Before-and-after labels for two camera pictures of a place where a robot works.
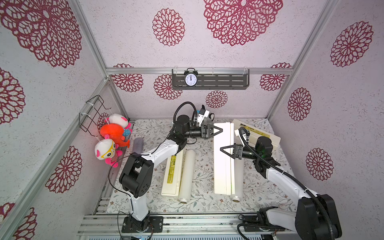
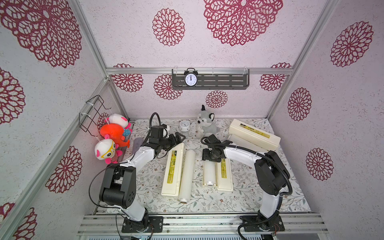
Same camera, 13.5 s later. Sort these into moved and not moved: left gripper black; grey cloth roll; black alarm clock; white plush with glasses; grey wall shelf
Moved: left gripper black
Not moved: white plush with glasses; black alarm clock; grey wall shelf; grey cloth roll
